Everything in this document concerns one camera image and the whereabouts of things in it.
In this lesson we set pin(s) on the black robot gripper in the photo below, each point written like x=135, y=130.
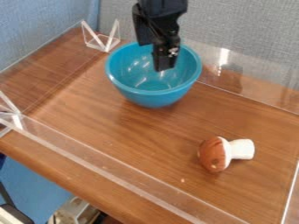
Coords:
x=155, y=20

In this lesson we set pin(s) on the brown and white toy mushroom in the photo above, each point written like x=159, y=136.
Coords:
x=217, y=152

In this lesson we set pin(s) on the blue plastic bowl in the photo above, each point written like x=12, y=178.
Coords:
x=129, y=70

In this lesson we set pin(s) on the clear acrylic back barrier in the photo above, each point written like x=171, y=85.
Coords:
x=255, y=78

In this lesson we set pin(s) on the clear acrylic barrier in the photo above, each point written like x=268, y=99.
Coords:
x=255, y=78
x=168, y=197

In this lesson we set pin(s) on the clear acrylic front barrier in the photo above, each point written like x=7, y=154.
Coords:
x=168, y=197

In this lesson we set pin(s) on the white box under table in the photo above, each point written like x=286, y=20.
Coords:
x=76, y=211

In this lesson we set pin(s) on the clear acrylic corner bracket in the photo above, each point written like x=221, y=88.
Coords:
x=100, y=41

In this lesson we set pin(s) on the clear acrylic left bracket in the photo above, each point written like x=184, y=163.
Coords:
x=9, y=114

